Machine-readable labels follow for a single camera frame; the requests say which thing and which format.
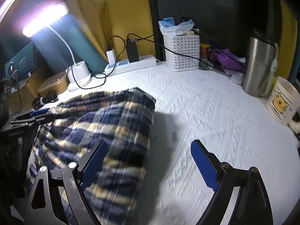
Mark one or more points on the white textured table cloth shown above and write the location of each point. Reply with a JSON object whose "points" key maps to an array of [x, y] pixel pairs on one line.
{"points": [[199, 112]]}

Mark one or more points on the purple cloth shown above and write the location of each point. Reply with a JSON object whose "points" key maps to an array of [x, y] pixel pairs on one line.
{"points": [[225, 58]]}

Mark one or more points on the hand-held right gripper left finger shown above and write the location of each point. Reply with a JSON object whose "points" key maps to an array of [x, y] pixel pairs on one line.
{"points": [[92, 166]]}

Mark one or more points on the stainless steel tumbler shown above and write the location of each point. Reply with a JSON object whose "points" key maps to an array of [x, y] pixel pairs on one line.
{"points": [[257, 63]]}

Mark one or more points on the blue plaid shirt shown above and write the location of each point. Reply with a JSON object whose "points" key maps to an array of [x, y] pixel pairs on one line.
{"points": [[121, 126]]}

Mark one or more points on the dark window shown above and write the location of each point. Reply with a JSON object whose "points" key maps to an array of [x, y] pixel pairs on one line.
{"points": [[211, 4]]}

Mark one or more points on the dark screen monitor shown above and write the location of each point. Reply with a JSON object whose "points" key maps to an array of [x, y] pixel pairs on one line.
{"points": [[21, 61]]}

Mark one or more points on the white desk lamp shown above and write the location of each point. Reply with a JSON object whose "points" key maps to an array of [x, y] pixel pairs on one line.
{"points": [[78, 75]]}

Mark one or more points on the clear plastic bag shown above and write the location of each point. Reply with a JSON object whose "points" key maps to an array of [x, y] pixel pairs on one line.
{"points": [[174, 27]]}

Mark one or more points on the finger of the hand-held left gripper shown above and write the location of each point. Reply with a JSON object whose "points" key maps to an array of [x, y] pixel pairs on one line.
{"points": [[39, 112], [18, 134]]}

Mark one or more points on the white perforated basket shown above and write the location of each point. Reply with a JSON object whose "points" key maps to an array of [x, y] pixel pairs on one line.
{"points": [[182, 51]]}

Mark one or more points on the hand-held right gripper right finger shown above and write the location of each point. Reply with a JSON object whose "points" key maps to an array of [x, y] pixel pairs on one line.
{"points": [[205, 166]]}

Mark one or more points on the white bear print mug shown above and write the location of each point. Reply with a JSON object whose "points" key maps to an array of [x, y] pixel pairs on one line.
{"points": [[281, 100]]}

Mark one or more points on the white charger plug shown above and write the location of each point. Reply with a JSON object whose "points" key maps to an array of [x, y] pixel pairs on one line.
{"points": [[111, 56]]}

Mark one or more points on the brown cardboard box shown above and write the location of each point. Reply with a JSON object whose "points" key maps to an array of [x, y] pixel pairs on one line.
{"points": [[30, 89]]}

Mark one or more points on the white papers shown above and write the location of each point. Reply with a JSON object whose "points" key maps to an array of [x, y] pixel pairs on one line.
{"points": [[235, 77]]}

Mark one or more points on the yellow curtain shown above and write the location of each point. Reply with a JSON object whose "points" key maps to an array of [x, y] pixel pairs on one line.
{"points": [[112, 11], [287, 28]]}

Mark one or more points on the black power adapter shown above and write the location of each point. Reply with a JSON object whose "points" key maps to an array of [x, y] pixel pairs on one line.
{"points": [[132, 51]]}

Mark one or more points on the white power strip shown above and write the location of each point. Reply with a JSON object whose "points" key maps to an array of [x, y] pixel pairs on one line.
{"points": [[140, 63]]}

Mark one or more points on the small yellow jar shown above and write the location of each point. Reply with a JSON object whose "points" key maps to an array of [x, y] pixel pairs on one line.
{"points": [[205, 50]]}

